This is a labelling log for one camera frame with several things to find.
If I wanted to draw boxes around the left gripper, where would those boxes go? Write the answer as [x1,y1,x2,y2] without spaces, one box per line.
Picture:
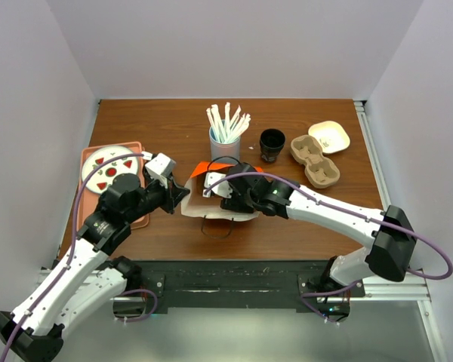
[125,173,190,223]

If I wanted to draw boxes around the orange paper bag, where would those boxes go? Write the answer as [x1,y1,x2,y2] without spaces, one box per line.
[180,156,260,238]

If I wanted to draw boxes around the stack of black cups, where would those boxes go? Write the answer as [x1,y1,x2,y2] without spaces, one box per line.
[260,128,286,163]

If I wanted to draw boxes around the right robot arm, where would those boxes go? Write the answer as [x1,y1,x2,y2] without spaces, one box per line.
[211,164,416,296]

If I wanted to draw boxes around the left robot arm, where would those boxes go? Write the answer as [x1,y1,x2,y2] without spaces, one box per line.
[0,173,190,361]

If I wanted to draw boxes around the blue straw holder cup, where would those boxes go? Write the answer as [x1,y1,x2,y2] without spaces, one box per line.
[208,127,241,164]

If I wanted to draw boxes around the white wrapped straws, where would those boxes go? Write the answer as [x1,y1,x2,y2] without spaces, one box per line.
[205,102,251,145]

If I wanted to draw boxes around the watermelon pattern plate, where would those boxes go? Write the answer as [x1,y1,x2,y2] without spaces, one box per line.
[81,145,140,195]

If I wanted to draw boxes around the cardboard cup carrier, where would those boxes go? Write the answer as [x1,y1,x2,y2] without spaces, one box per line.
[290,135,341,189]

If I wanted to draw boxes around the cream square plate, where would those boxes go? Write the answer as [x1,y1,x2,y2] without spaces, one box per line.
[308,121,350,155]

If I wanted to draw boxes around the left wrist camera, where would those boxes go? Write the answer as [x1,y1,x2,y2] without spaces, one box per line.
[142,151,176,189]

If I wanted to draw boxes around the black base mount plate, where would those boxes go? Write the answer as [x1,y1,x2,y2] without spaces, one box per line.
[97,259,365,314]

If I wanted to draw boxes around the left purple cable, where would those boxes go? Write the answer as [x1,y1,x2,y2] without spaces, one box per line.
[0,150,159,362]

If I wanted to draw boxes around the purple cable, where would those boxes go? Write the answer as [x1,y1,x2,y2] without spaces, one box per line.
[0,150,159,362]
[203,171,453,325]

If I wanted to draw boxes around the aluminium frame rail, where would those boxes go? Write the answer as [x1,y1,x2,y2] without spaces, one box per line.
[353,100,448,361]

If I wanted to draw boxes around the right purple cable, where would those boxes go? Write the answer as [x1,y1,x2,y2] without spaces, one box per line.
[203,171,453,325]

